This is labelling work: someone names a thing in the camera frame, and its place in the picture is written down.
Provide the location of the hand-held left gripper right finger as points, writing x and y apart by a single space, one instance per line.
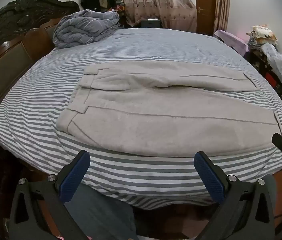
209 177

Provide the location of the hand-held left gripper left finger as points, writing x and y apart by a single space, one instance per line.
74 177

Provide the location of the beige pants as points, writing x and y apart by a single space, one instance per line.
143 125

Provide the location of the person's leg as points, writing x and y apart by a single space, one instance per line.
98 215

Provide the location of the striped bed mattress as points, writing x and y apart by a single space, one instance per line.
31 105

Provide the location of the pile of floral bedding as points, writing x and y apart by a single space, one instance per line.
262 35

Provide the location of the purple cloth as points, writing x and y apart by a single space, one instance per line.
233 41

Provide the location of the dark carved wooden headboard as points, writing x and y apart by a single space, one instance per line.
3 62

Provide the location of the folded grey quilt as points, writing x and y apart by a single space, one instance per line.
81 27

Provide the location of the narrow pink patterned curtain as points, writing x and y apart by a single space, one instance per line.
222 5

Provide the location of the brown wooden door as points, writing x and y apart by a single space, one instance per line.
206 5

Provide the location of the black box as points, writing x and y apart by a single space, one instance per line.
150 23

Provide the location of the wide pink patterned curtain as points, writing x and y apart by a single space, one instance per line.
161 2

